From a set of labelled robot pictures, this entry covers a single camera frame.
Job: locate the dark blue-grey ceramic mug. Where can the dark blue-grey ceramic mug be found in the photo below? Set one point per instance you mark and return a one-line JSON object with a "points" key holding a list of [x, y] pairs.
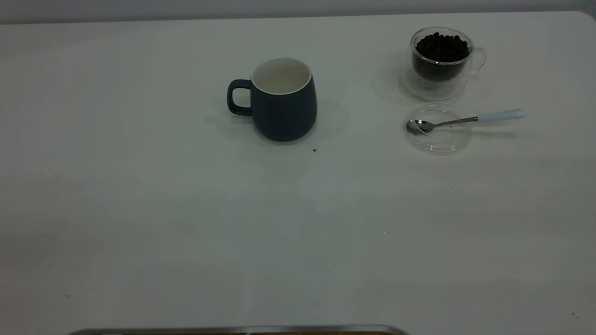
{"points": [[284, 114]]}

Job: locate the coffee beans in glass cup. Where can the coffee beans in glass cup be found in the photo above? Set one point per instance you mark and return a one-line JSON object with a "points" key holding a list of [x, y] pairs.
{"points": [[442, 49]]}

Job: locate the clear glass saucer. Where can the clear glass saucer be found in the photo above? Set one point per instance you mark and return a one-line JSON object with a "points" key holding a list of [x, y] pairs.
{"points": [[412, 90]]}

